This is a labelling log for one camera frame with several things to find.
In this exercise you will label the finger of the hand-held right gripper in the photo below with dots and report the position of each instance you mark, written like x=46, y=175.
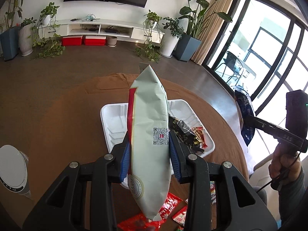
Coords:
x=262, y=125

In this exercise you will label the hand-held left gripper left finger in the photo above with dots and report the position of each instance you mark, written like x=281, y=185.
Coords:
x=125, y=163

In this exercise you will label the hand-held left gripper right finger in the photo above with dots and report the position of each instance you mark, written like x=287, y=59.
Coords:
x=174, y=163

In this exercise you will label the blue cake packet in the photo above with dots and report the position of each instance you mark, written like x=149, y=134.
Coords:
x=245, y=110

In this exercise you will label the black snack packet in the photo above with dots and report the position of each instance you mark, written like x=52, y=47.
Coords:
x=180, y=127

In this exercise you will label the red brown foil snack packet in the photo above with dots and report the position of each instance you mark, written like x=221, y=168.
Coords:
x=201, y=137

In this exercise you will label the red snack packet white print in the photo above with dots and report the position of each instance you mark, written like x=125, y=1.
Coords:
x=173, y=202

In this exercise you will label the white plastic tray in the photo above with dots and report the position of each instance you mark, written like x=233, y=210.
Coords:
x=113, y=120

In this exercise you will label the rainbow striped snack packet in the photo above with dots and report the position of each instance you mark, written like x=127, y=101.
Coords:
x=213, y=192

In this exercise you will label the small red snack packet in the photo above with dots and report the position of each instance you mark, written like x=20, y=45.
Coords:
x=180, y=215

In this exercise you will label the pale snack packet red band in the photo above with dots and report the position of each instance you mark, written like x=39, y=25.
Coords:
x=149, y=115

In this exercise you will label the plain red snack packet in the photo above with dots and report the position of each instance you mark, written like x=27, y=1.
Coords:
x=132, y=223

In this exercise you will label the person's right forearm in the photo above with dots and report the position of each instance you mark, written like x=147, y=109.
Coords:
x=296, y=202

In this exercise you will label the person's right hand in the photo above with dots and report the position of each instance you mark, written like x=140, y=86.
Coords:
x=286, y=163

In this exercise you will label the beige chair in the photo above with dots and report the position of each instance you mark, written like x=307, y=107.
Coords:
x=261, y=168

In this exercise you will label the glass sliding door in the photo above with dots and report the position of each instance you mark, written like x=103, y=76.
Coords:
x=284, y=60

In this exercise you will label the outdoor table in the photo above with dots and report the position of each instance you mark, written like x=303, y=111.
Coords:
x=247, y=68

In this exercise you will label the grey fabric chair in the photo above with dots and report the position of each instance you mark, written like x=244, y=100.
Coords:
x=262, y=195

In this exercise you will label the black outdoor chair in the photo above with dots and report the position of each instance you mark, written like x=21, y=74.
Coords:
x=229, y=60

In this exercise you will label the beige curtain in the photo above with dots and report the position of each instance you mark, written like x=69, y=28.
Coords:
x=211, y=33

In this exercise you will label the broad-leaf plant blue pot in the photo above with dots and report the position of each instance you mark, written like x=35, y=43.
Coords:
x=189, y=48

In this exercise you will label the white round appliance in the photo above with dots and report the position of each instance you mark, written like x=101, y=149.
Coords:
x=12, y=168

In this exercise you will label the bushy plant smooth white pot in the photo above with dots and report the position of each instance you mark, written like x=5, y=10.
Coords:
x=169, y=45

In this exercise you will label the beige empty plant pot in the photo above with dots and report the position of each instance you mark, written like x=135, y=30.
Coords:
x=112, y=41

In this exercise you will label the red storage box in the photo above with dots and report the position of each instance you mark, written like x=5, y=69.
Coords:
x=72, y=41
x=95, y=40

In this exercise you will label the white television console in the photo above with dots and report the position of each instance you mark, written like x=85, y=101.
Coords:
x=125, y=26

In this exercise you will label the trailing pothos plant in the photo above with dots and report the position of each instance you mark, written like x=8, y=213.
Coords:
x=151, y=19
x=48, y=14

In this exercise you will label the plant in white ribbed pot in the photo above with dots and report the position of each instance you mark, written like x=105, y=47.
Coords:
x=26, y=41

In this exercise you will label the tall tree plant blue pot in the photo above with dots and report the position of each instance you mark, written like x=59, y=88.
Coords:
x=9, y=45

